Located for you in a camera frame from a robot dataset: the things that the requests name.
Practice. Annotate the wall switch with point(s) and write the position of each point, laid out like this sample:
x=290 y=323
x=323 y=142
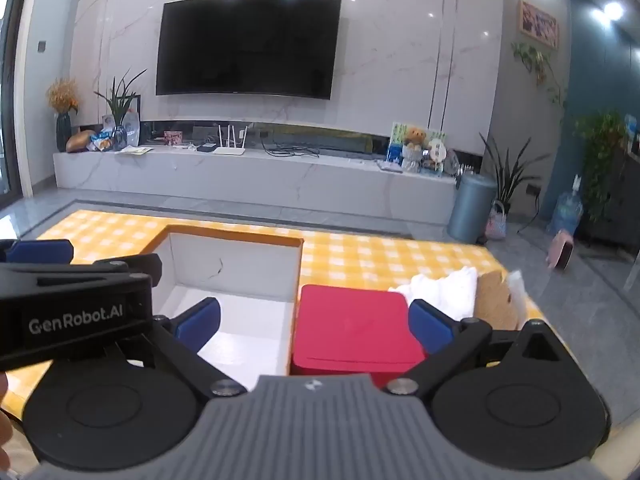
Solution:
x=42 y=46

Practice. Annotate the long-leaf potted plant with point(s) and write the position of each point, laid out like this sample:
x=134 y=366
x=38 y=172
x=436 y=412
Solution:
x=507 y=180

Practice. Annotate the brown paper bag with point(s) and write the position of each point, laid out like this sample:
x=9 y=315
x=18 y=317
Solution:
x=79 y=141

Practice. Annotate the blue water jug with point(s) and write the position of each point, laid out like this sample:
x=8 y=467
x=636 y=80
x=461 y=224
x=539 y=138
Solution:
x=567 y=210

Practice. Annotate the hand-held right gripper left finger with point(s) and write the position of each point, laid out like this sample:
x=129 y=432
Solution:
x=200 y=321

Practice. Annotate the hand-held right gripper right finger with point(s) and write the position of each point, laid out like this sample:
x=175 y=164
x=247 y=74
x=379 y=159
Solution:
x=429 y=329

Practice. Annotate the red box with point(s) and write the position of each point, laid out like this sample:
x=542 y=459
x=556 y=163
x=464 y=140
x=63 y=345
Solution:
x=350 y=330

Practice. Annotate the green plant in glass vase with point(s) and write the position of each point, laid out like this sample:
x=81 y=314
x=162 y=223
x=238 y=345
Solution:
x=119 y=135

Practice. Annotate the framed wall picture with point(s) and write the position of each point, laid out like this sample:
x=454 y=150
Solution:
x=538 y=25

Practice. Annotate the blue white snack packet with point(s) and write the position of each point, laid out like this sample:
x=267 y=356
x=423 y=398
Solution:
x=102 y=141

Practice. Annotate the brown teddy bear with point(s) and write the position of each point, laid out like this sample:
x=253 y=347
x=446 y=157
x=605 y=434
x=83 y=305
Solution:
x=415 y=147

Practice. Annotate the white cardboard box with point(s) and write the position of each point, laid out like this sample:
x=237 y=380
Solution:
x=230 y=270

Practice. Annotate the pink small appliance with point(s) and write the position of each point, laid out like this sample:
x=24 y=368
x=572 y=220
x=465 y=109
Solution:
x=560 y=252

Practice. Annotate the black wall television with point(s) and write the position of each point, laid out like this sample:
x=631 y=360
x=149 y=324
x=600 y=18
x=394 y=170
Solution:
x=245 y=45

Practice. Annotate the hanging vine plant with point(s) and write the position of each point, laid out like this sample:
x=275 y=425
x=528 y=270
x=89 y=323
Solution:
x=537 y=62

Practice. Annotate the yellow checkered tablecloth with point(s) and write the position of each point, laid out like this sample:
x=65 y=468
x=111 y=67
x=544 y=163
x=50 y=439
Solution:
x=375 y=255

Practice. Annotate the white paper bag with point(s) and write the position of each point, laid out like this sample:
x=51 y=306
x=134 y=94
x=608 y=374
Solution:
x=132 y=127

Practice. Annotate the grey marble television cabinet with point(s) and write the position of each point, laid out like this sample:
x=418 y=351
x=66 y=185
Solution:
x=250 y=180

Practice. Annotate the grey-blue trash can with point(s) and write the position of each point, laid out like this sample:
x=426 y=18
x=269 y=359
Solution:
x=470 y=210

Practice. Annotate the pink box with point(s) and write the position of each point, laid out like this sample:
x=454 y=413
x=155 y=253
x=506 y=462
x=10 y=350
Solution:
x=173 y=138

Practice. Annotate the brown scouring pad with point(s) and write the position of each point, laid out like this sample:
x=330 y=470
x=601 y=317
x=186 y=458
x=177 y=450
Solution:
x=492 y=300

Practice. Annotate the paper sheets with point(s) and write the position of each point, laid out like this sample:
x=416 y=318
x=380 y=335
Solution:
x=135 y=150

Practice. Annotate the tall leafy plant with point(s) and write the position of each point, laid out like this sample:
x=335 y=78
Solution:
x=600 y=160

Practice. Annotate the black set-top box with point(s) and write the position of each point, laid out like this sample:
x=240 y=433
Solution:
x=206 y=147

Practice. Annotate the person's left hand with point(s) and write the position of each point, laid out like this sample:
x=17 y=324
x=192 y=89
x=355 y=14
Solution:
x=5 y=437

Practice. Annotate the small woven bag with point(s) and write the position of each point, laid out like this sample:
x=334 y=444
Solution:
x=496 y=222

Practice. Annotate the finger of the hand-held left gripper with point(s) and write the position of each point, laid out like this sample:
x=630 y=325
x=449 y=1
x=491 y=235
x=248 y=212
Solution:
x=140 y=266
x=42 y=251

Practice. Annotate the white router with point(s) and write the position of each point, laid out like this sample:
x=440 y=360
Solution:
x=231 y=149

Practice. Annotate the white mesh cloth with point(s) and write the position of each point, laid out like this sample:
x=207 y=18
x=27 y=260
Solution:
x=445 y=287

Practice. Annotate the dark vase with yellow flowers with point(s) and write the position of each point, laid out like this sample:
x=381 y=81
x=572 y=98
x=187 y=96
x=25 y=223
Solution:
x=64 y=132

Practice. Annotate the dark cabinet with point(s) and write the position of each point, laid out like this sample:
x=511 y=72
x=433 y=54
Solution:
x=622 y=200

